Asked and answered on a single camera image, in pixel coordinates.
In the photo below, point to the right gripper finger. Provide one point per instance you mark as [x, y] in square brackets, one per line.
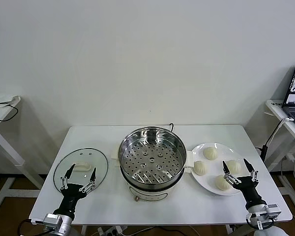
[248, 166]
[226, 169]

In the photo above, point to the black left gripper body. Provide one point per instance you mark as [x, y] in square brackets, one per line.
[70, 194]

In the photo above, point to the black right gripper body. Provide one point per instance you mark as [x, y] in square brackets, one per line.
[249, 189]

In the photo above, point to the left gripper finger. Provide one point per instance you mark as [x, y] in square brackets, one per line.
[68, 173]
[93, 175]

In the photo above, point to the white steamed baozi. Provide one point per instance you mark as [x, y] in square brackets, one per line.
[200, 168]
[210, 153]
[234, 167]
[221, 184]

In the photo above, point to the glass pot lid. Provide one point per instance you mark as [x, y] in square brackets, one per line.
[98, 164]

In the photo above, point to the stainless steel steamer basket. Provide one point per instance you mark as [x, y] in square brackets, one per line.
[127, 143]

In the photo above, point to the steel steamer pot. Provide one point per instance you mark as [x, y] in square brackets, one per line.
[150, 195]

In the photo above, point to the white oval plate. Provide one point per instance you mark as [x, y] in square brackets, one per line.
[227, 150]

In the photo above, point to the white table leg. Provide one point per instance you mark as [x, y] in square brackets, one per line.
[84, 231]
[229, 231]

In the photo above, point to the white power strip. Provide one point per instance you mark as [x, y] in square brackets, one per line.
[110, 231]

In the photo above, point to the white side table with laptop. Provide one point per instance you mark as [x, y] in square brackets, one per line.
[275, 108]

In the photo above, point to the white side table with cloth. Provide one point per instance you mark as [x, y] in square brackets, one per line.
[1, 111]

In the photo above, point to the white folded cloth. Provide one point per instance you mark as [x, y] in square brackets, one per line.
[2, 98]

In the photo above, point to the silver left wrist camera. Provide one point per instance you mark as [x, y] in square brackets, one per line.
[52, 220]

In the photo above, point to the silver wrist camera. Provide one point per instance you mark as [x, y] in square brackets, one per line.
[52, 220]
[273, 210]

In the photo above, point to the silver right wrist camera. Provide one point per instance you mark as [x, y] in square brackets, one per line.
[273, 210]

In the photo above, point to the white wall plug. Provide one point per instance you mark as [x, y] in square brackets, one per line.
[291, 157]

